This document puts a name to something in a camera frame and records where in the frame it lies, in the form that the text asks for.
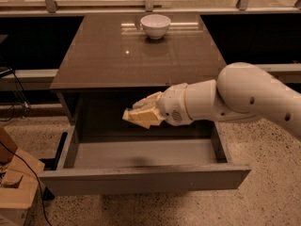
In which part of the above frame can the black cable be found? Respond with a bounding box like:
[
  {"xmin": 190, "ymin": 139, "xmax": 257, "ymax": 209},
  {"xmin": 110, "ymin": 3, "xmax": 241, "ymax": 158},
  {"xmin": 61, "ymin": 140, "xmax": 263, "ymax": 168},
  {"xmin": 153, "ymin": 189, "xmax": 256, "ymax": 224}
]
[{"xmin": 0, "ymin": 139, "xmax": 54, "ymax": 226}]

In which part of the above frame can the green and yellow sponge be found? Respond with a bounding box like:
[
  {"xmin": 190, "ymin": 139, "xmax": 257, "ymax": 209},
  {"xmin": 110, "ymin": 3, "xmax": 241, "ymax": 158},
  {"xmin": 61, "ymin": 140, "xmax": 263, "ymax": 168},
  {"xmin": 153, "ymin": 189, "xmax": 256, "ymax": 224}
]
[{"xmin": 127, "ymin": 106, "xmax": 156, "ymax": 114}]

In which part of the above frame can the cardboard box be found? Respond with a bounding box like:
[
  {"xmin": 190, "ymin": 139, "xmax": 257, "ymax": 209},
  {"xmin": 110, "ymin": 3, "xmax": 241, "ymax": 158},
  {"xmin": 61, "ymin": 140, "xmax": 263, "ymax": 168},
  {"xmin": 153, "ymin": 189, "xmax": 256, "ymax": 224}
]
[{"xmin": 0, "ymin": 127, "xmax": 44, "ymax": 226}]

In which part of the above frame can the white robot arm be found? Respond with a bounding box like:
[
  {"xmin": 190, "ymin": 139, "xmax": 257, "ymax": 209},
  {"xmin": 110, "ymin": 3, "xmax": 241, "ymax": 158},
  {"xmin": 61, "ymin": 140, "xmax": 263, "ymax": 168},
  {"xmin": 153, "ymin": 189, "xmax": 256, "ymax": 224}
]
[{"xmin": 122, "ymin": 62, "xmax": 301, "ymax": 139}]

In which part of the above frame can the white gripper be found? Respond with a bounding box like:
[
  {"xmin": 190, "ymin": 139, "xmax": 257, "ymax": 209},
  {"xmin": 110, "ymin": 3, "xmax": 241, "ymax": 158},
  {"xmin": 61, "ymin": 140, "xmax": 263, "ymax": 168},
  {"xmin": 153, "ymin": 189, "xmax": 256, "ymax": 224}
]
[{"xmin": 122, "ymin": 83, "xmax": 192, "ymax": 129}]

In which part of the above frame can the grey drawer cabinet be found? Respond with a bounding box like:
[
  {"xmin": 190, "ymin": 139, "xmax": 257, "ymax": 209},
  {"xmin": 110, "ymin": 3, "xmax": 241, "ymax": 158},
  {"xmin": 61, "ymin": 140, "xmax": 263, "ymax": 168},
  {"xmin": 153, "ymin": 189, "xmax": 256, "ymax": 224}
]
[{"xmin": 51, "ymin": 14, "xmax": 226, "ymax": 119}]

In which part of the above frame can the open grey top drawer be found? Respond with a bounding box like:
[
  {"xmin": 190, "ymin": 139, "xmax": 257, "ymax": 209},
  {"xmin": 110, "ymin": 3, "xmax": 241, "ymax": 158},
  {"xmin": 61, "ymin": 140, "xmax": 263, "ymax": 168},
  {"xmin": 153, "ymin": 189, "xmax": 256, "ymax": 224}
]
[{"xmin": 39, "ymin": 91, "xmax": 252, "ymax": 197}]

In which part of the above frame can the white ceramic bowl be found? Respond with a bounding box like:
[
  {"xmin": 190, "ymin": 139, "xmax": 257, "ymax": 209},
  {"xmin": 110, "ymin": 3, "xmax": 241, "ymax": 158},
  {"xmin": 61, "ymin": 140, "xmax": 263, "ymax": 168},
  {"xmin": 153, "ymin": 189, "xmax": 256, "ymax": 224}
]
[{"xmin": 140, "ymin": 14, "xmax": 171, "ymax": 40}]

